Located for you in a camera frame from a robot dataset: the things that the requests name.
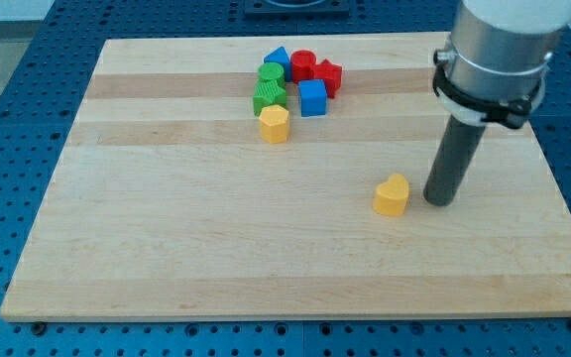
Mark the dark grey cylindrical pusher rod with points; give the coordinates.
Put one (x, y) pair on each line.
(456, 150)

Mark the yellow heart block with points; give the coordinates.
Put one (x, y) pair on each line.
(391, 197)

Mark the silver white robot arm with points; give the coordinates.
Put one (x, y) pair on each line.
(491, 71)

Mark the blue cube block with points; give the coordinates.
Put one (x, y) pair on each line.
(312, 97)

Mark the red star block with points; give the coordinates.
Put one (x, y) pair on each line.
(331, 74)

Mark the red cylinder block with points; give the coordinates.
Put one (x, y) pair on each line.
(302, 63)

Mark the yellow hexagon block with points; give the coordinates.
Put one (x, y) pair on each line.
(274, 124)

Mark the blue triangle block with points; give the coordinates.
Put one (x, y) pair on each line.
(280, 56)

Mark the green star block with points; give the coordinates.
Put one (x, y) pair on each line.
(268, 93)

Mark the green cylinder block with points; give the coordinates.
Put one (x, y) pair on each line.
(272, 71)

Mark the dark square mounting plate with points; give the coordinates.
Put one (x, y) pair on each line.
(296, 7)

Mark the light wooden board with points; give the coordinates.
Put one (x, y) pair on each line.
(166, 204)

